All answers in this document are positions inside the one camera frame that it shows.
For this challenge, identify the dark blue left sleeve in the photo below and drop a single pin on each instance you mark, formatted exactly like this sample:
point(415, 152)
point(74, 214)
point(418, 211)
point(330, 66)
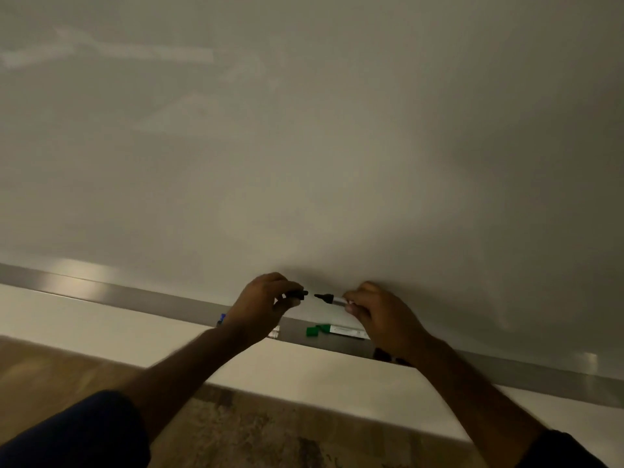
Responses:
point(83, 433)

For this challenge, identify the person's right hand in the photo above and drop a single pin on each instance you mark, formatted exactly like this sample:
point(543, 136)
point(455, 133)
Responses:
point(385, 321)

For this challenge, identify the person's left forearm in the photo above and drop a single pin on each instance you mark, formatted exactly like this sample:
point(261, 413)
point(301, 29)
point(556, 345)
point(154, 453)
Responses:
point(185, 370)

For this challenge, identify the green whiteboard marker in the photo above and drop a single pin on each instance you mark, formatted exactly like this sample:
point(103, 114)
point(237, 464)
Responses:
point(336, 330)

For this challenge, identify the black whiteboard marker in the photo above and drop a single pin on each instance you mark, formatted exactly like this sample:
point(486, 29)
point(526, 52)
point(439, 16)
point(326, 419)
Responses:
point(329, 299)

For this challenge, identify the blue whiteboard marker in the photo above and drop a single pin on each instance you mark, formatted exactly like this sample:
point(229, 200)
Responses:
point(276, 332)

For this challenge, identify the person's left fingers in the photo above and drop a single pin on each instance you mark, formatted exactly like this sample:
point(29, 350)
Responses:
point(280, 287)

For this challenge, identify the black capped marker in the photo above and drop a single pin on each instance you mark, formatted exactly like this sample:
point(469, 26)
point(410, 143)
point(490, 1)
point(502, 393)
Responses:
point(385, 356)

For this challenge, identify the person's right fingers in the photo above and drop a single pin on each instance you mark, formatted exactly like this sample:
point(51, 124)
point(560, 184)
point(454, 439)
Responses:
point(360, 299)

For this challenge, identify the person's left hand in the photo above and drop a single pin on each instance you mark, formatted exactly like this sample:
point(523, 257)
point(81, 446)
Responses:
point(253, 307)

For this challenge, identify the white whiteboard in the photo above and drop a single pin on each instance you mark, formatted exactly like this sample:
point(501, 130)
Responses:
point(312, 141)

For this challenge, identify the metal whiteboard tray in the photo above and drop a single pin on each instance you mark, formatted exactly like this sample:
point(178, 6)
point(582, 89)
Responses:
point(146, 297)

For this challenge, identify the dark blue right sleeve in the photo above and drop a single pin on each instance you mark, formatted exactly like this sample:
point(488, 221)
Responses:
point(560, 453)

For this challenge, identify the black marker cap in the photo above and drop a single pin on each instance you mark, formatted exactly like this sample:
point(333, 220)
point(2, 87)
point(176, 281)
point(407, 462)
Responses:
point(296, 295)

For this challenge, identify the person's right forearm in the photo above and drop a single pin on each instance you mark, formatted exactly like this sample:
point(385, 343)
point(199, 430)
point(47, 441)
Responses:
point(468, 399)

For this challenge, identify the dark blue sleeve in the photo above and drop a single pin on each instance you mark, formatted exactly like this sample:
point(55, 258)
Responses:
point(560, 453)
point(83, 433)

